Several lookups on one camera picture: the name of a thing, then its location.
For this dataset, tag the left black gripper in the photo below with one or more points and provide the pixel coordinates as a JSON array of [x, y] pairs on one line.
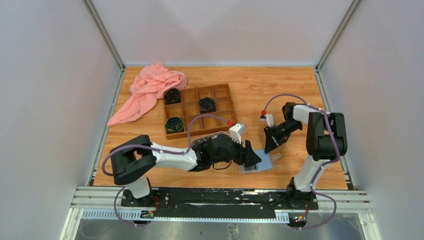
[[250, 156]]

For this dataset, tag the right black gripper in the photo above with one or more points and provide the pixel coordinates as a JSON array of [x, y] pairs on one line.
[[271, 141]]

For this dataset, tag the black credit card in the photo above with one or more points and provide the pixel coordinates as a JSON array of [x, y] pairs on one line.
[[251, 169]]

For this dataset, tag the pink leather card holder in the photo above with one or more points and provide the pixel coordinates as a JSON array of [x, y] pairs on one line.
[[267, 161]]

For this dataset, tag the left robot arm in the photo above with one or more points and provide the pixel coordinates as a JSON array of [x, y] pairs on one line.
[[130, 161]]

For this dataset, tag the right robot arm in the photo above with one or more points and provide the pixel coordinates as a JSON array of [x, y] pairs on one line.
[[326, 142]]

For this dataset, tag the pink oval tray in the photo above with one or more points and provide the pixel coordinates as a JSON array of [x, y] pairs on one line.
[[199, 138]]

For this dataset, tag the brown wooden divider tray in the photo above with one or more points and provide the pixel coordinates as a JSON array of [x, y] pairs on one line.
[[196, 124]]

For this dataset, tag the black flower cup centre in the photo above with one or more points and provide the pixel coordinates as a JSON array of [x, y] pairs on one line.
[[207, 105]]

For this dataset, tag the black flower cup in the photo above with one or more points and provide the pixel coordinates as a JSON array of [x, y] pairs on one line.
[[172, 96], [207, 105], [174, 125]]

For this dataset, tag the black flower cup front left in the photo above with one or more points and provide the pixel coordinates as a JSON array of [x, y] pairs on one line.
[[174, 125]]

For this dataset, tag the black flower cup rear left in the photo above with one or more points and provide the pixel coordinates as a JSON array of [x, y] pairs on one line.
[[172, 96]]

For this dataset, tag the pink crumpled cloth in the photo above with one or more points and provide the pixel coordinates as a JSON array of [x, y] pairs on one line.
[[147, 88]]

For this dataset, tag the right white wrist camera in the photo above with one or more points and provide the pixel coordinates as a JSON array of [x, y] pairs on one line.
[[269, 119]]

